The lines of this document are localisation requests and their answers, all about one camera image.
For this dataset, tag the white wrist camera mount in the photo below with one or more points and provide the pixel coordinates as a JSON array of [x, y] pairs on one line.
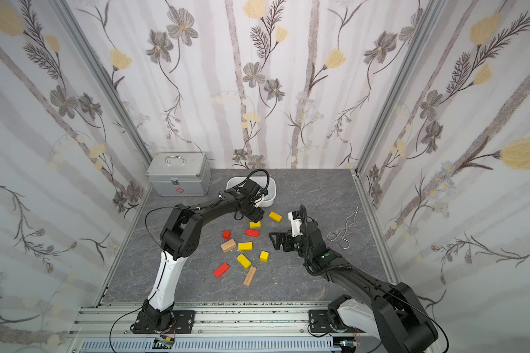
[[263, 196], [295, 222]]

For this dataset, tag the white vented cable duct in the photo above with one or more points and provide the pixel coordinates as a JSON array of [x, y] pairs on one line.
[[247, 344]]

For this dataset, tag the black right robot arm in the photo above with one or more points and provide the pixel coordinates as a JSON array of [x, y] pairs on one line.
[[401, 322]]

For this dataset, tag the red small block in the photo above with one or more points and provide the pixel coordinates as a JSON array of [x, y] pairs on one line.
[[226, 235]]

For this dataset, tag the white plastic tub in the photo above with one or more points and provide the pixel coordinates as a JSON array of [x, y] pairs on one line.
[[263, 181]]

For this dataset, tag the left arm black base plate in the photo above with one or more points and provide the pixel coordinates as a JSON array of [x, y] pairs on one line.
[[176, 321]]

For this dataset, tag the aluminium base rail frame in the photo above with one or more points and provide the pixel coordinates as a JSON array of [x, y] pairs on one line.
[[228, 320]]

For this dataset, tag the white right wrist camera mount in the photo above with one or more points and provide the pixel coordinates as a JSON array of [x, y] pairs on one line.
[[295, 222]]

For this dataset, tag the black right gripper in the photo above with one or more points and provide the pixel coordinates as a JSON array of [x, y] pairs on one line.
[[289, 240]]

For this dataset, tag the yellow long block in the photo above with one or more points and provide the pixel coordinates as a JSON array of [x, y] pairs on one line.
[[243, 261]]

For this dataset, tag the red long block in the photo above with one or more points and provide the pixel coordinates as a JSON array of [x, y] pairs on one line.
[[221, 270]]

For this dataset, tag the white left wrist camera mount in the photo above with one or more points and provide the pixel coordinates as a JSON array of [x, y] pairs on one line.
[[263, 196]]

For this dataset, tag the silver first aid case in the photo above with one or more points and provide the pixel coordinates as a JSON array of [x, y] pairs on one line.
[[177, 174]]

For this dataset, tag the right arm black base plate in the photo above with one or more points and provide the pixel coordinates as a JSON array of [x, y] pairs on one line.
[[323, 322]]

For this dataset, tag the natural wood long block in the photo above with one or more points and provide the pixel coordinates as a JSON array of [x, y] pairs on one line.
[[250, 276]]

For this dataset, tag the red rectangular block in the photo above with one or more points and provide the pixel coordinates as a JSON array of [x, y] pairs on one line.
[[253, 233]]

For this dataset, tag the yellow flat block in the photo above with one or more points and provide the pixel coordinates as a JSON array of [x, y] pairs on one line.
[[246, 246]]

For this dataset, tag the yellow rectangular block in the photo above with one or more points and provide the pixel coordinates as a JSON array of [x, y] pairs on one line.
[[276, 217]]

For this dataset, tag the yellow cube block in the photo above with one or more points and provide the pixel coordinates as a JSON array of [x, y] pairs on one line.
[[264, 256]]

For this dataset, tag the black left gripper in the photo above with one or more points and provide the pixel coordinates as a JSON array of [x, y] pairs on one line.
[[251, 205]]

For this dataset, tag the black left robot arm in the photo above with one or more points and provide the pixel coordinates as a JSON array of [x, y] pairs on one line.
[[179, 239]]

